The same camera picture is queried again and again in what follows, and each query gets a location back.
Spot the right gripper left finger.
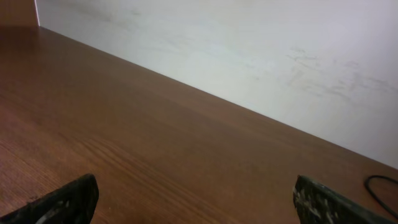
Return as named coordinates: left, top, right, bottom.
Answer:
left=1, top=174, right=99, bottom=224

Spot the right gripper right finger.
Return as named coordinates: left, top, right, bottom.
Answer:
left=293, top=175, right=394, bottom=224

